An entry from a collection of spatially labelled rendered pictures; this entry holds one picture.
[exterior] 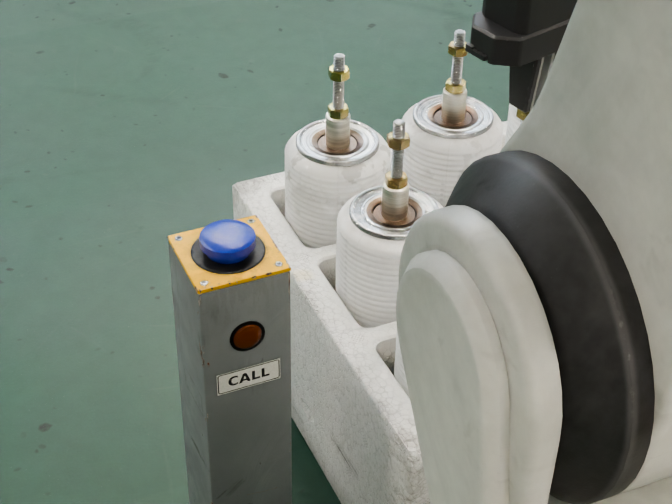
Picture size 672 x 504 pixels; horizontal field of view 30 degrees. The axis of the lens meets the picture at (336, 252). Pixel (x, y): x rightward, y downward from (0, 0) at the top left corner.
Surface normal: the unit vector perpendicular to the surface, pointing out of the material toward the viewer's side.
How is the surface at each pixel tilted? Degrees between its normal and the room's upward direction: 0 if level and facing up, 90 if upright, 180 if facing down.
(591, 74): 90
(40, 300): 0
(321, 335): 90
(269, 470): 90
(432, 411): 90
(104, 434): 0
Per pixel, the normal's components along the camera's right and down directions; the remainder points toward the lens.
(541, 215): -0.61, -0.36
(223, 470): 0.40, 0.56
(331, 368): -0.92, 0.23
